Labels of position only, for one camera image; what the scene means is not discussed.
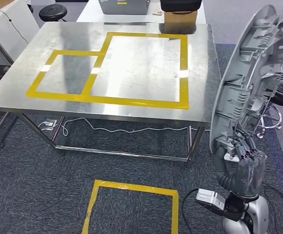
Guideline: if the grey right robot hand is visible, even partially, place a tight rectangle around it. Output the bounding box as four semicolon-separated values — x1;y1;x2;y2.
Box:
213;127;267;198

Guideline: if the silver wheel hubcap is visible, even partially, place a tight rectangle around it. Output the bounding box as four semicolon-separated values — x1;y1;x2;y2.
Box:
210;4;283;159

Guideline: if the steel workbench table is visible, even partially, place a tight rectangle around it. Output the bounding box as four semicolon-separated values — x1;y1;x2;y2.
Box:
0;21;222;162

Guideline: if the black case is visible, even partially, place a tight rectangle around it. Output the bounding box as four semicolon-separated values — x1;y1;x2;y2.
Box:
160;0;203;13

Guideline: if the grey box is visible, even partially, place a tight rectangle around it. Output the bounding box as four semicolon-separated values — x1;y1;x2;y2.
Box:
98;0;151;15

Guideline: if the white power strip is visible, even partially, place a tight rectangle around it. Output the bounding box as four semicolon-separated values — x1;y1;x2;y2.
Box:
41;119;57;132

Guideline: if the white desk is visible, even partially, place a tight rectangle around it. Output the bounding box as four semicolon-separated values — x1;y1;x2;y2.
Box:
0;0;40;67

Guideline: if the black floor cable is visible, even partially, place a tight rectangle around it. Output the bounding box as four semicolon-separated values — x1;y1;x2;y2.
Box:
262;182;283;227

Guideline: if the black camera cable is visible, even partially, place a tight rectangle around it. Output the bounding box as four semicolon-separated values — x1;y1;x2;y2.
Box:
182;188;198;234

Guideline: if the white floor cable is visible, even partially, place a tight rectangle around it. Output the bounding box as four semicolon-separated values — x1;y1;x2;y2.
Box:
61;117;210;137

